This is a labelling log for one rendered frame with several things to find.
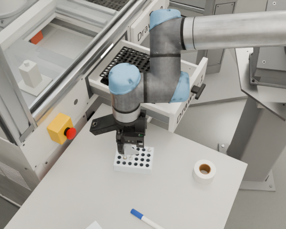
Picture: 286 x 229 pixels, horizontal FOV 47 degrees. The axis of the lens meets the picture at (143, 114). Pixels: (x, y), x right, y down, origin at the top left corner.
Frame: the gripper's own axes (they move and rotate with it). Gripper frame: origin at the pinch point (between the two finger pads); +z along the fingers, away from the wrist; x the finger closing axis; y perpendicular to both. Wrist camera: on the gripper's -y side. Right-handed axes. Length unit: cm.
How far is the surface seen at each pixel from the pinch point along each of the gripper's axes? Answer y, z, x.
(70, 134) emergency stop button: -16.7, -4.6, 1.1
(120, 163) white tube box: -0.8, 4.3, -2.4
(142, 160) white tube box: 6.0, 5.8, 0.6
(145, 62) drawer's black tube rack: 3.1, -5.9, 35.1
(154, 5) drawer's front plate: 3, -8, 67
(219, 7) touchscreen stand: 37, 25, 118
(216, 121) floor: 45, 84, 80
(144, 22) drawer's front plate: 0, -6, 59
